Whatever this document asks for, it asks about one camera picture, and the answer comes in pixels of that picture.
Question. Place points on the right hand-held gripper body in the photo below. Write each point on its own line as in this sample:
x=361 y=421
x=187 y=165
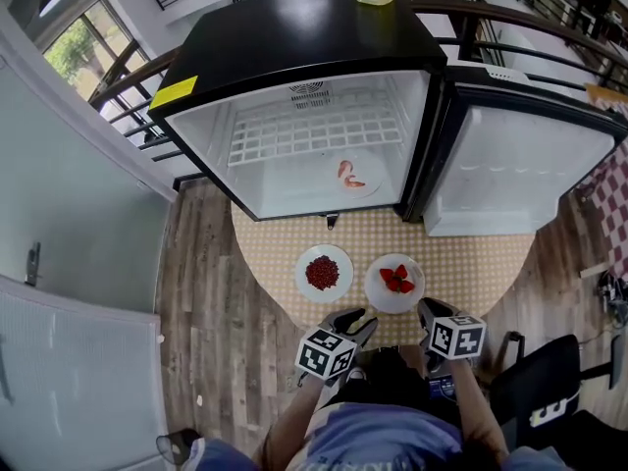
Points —
x=456 y=339

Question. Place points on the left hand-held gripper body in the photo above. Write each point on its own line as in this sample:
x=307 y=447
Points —
x=324 y=356

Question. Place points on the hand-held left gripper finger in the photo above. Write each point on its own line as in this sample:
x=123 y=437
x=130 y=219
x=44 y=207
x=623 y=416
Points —
x=331 y=322
x=365 y=332

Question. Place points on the white round plate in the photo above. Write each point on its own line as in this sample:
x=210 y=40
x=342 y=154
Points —
x=392 y=304
x=373 y=170
x=346 y=268

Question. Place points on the red strawberries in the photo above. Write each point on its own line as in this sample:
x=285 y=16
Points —
x=396 y=280

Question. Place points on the pink shrimp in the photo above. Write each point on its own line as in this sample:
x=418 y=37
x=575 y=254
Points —
x=354 y=182
x=343 y=167

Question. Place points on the black mini fridge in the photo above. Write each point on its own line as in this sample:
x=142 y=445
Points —
x=294 y=32

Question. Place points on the person's right forearm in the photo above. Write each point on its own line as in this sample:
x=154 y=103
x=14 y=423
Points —
x=473 y=410

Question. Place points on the person's left forearm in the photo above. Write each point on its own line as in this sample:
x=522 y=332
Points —
x=294 y=410

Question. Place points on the person's white shoe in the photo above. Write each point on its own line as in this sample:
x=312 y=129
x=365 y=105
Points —
x=358 y=374

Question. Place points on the person's black trousers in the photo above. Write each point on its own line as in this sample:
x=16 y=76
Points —
x=392 y=376

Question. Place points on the black device blue screen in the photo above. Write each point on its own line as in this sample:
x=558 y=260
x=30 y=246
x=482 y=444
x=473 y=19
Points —
x=441 y=388

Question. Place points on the black office chair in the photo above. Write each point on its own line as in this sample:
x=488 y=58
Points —
x=539 y=376

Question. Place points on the person's blue shirt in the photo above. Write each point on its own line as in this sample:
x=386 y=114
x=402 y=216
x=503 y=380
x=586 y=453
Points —
x=382 y=434

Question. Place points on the black doorstop cup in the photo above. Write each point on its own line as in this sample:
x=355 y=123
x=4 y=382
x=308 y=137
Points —
x=172 y=447

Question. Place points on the white perforated plastic chair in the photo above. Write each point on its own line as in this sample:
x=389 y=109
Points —
x=505 y=74

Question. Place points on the wooden table white legs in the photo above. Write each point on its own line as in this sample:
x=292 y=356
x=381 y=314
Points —
x=606 y=95

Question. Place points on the frosted glass door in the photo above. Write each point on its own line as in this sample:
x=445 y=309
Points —
x=88 y=204

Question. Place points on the dark wooden handrail railing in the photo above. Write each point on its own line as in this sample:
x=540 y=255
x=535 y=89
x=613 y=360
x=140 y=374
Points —
x=515 y=20

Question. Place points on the black pendant ceiling lamp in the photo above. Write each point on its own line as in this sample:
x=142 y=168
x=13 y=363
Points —
x=54 y=0

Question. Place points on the window with black frame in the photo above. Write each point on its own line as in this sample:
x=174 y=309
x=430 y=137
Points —
x=83 y=47

